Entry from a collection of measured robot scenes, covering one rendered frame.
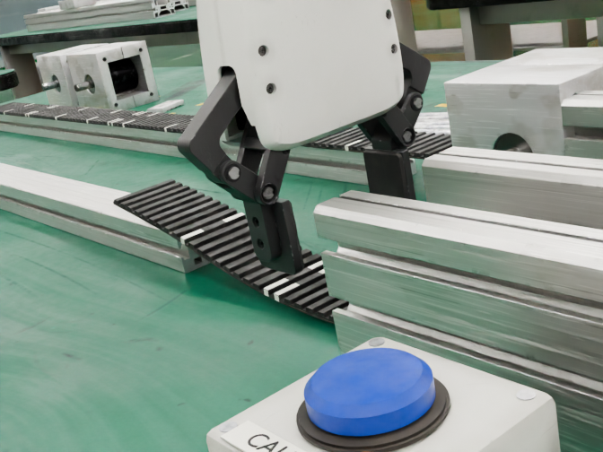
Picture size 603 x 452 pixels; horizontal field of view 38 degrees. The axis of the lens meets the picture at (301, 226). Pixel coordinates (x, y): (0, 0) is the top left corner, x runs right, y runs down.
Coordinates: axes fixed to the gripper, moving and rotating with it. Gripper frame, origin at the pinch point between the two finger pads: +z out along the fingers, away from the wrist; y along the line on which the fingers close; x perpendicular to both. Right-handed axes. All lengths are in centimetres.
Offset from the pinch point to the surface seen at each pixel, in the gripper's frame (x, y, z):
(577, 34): -226, -347, 57
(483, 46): -120, -153, 22
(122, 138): -62, -18, 4
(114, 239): -25.4, 2.1, 4.3
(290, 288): -3.5, 1.6, 4.2
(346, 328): 5.8, 5.2, 2.8
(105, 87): -88, -29, 1
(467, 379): 18.1, 10.2, -0.7
